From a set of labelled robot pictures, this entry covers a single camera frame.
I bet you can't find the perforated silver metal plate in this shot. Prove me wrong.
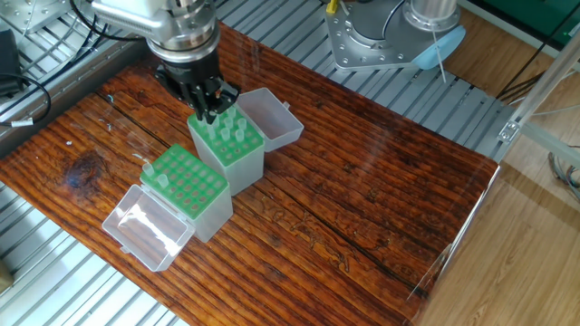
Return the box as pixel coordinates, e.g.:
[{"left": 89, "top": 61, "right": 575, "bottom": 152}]
[{"left": 0, "top": 0, "right": 78, "bottom": 37}]

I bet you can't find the green rack clear tip box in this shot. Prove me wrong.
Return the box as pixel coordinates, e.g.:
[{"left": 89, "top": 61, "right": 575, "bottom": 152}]
[
  {"left": 101, "top": 143, "right": 235, "bottom": 273},
  {"left": 186, "top": 87, "right": 305, "bottom": 197}
]

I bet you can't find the aluminium frame post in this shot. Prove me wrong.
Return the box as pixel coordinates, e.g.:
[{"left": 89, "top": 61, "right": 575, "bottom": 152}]
[{"left": 497, "top": 45, "right": 580, "bottom": 150}]

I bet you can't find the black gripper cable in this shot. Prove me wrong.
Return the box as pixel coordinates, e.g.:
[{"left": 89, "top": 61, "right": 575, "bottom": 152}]
[
  {"left": 54, "top": 0, "right": 150, "bottom": 53},
  {"left": 0, "top": 71, "right": 55, "bottom": 126}
]

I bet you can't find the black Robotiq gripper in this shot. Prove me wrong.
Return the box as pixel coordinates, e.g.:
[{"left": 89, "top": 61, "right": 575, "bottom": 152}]
[{"left": 152, "top": 45, "right": 242, "bottom": 124}]

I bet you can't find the silver robot mount plate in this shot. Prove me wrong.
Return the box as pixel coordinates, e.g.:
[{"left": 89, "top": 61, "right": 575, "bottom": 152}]
[{"left": 324, "top": 7, "right": 429, "bottom": 75}]

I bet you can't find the small black device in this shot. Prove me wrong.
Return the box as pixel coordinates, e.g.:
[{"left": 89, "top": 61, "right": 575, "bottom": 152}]
[{"left": 0, "top": 32, "right": 19, "bottom": 81}]

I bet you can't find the glossy wooden table board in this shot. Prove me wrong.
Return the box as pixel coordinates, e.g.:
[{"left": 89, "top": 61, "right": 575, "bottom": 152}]
[{"left": 0, "top": 18, "right": 502, "bottom": 326}]

